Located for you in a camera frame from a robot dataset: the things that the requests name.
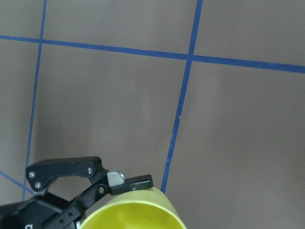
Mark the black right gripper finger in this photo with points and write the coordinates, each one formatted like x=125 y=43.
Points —
x=59 y=213

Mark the yellow plastic cup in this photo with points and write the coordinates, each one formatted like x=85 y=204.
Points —
x=140 y=209

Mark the brown paper table mat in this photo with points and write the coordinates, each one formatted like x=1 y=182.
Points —
x=207 y=96

